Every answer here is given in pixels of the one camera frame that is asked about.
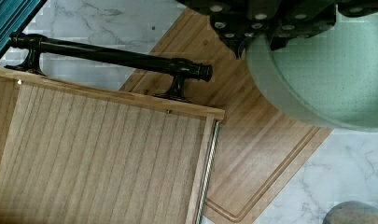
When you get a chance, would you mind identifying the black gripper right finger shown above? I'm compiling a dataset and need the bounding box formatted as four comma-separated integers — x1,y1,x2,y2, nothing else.
269,0,378,50

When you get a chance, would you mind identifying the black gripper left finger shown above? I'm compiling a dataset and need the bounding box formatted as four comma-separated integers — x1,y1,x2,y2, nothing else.
176,0,273,59

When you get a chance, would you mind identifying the light green ceramic cup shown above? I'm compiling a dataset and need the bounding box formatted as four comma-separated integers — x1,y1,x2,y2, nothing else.
246,13,378,132

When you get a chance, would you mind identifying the light wooden drawer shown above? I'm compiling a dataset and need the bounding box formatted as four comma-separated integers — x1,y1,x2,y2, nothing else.
0,68,224,224

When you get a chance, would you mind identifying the bamboo cutting board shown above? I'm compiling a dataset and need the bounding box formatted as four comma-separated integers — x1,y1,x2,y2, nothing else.
119,7,334,224

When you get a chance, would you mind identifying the grey rounded object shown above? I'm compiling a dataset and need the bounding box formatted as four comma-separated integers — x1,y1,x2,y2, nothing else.
322,201,378,224

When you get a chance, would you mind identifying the teal fabric curtain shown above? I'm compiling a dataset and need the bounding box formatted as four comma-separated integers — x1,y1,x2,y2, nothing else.
0,0,48,59

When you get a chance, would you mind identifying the metal drawer slide rail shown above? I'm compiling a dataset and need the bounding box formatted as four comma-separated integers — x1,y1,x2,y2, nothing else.
194,120,221,224

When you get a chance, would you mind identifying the black metal drawer handle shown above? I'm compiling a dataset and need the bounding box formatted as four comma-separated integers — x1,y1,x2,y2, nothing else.
6,32,213,103

